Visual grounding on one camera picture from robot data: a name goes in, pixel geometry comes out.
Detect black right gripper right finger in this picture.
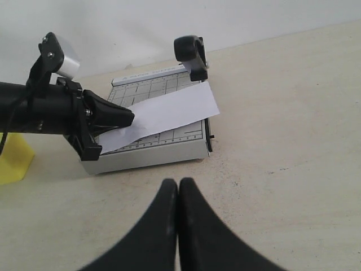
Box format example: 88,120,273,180
178,178,282,270

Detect grey paper cutter base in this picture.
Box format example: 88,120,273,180
81,64,212,175

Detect yellow foam cube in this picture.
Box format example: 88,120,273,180
1,133,35,185

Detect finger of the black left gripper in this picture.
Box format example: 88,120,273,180
90,126,119,138
83,90,135,127

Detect white paper sheet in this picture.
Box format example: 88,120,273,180
99,82,219,154

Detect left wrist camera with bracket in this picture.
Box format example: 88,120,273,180
26,32,80,91

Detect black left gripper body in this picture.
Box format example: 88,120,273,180
27,77,102,161

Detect black cutter blade arm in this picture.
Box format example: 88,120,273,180
174,35,208,82

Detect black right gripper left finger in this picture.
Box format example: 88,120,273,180
82,179,178,270

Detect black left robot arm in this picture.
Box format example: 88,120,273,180
1,77,135,161

